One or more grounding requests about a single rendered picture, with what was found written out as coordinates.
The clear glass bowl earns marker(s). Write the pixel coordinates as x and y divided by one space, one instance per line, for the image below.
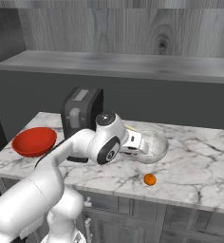
158 148

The orange tangerine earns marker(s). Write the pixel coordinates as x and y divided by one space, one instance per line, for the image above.
150 179

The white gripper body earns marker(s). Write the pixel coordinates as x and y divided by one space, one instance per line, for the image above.
143 143

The grey cupboard door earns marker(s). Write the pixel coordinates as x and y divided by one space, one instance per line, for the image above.
123 228

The grey wood upper cupboards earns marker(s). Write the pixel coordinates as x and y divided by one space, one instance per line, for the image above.
117 28

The black toaster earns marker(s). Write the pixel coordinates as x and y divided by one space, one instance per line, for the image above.
80 107

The red bowl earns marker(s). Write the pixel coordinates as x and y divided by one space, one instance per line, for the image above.
33 142

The grey drawer front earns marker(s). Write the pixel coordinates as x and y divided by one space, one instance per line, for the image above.
102 201
199 221

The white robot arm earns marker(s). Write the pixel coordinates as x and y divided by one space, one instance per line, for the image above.
69 148

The grey wall shelf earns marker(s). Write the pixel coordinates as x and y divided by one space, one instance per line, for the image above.
117 65

